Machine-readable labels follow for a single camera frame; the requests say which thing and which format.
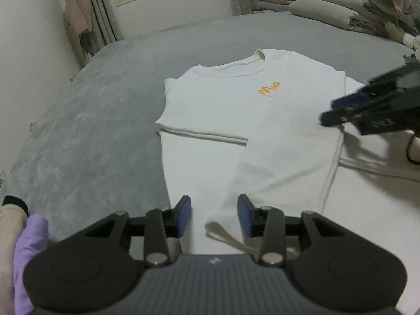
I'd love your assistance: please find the white plush toy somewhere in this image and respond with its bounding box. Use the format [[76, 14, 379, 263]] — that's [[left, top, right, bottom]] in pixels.
[[385, 21, 420, 51]]

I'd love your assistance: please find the white printed sweatshirt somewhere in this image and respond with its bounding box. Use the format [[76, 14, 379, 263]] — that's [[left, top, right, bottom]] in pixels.
[[155, 49, 420, 256]]

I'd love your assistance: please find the blue-grey hanging garment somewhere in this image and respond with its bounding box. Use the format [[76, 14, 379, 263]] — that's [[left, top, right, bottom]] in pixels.
[[80, 33, 96, 56]]

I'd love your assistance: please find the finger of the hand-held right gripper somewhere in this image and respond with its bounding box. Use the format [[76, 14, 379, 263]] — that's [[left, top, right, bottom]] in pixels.
[[331, 86, 376, 111], [320, 97, 381, 128]]

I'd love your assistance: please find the purple folded garment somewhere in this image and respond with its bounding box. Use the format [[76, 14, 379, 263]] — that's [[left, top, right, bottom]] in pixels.
[[13, 213, 50, 315]]

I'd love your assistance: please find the grey bed blanket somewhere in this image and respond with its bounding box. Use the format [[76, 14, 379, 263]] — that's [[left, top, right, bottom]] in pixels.
[[0, 11, 420, 315]]

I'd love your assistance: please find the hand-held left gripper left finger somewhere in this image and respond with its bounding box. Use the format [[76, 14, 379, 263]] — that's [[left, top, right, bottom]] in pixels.
[[85, 196, 192, 268]]

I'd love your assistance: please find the pink hanging garment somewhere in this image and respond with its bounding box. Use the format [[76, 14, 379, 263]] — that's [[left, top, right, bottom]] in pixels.
[[64, 0, 94, 35]]

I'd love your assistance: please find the grey folded blanket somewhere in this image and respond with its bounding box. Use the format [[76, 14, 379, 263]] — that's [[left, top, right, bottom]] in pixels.
[[251, 0, 273, 14]]

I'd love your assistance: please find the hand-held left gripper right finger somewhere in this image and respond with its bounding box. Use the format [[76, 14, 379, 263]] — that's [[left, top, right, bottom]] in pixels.
[[238, 194, 347, 268]]

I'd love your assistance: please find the beige garment black cuff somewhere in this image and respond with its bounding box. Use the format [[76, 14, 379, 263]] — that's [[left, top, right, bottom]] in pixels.
[[0, 196, 30, 315]]

